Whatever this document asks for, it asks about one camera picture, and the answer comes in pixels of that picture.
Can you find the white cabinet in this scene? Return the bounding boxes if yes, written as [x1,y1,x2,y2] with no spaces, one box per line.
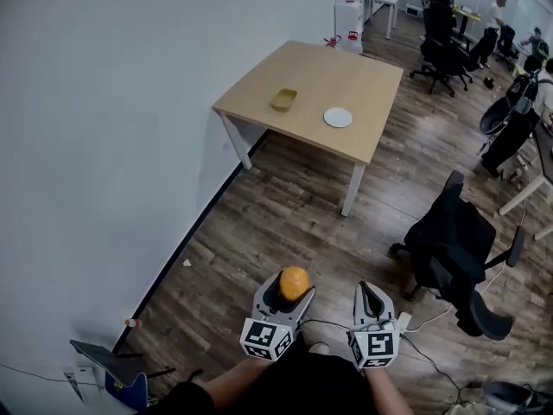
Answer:
[333,0,365,55]

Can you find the wooden table with white legs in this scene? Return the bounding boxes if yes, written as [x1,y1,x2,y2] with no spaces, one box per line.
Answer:
[211,40,405,218]

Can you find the person's right forearm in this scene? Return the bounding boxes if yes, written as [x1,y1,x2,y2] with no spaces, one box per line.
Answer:
[364,366,418,415]

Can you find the yellow desk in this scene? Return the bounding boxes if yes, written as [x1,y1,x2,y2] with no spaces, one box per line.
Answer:
[451,5,484,23]

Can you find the dark desk with white legs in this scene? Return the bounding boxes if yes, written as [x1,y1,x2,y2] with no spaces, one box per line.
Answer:
[498,117,553,241]

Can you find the person's left forearm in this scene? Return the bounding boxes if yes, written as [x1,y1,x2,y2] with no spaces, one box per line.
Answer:
[200,355,277,415]

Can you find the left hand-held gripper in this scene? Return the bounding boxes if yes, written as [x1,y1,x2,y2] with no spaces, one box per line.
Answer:
[239,271,316,361]

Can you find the black office chair with jacket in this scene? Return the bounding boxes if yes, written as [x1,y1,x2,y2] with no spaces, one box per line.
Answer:
[390,169,527,342]

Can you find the black office chair with bag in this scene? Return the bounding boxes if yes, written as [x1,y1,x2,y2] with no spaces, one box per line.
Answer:
[478,70,542,179]

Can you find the dark flat panel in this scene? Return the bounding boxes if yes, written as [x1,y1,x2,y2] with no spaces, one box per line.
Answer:
[68,338,146,386]

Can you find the black cable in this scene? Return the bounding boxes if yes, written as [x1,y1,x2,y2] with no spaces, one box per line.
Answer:
[297,317,476,401]

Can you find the white plate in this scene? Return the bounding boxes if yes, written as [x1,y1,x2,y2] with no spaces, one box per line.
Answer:
[323,106,353,128]

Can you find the orange fruit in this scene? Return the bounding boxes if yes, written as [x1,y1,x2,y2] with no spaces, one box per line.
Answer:
[278,265,311,301]

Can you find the white box with cable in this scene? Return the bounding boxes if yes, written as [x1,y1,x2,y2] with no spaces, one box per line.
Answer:
[62,364,107,404]

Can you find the grey bin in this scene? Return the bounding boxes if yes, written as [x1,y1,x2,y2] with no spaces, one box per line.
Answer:
[482,380,553,415]

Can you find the person's black clothing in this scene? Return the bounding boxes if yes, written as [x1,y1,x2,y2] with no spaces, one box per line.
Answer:
[155,330,372,415]

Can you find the tan rectangular tray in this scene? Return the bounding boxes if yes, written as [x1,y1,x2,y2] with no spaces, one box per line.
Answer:
[269,87,299,113]

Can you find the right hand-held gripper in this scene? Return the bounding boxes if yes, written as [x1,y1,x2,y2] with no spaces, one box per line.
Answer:
[346,280,412,370]

